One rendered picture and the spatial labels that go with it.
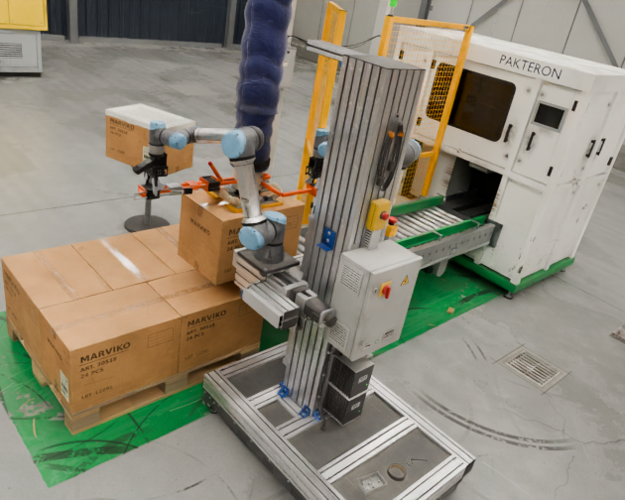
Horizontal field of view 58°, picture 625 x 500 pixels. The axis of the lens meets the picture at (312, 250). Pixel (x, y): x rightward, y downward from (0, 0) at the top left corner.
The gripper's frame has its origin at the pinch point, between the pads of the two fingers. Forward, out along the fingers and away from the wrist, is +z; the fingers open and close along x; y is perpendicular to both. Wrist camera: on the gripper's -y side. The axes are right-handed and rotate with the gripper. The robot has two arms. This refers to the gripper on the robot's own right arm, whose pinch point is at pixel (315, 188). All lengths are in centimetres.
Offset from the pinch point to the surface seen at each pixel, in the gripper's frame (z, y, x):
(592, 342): 124, -231, 111
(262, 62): -67, 36, -16
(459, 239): 66, -167, 5
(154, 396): 117, 94, -8
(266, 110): -43, 31, -14
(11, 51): 74, -53, -752
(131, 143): 37, 16, -202
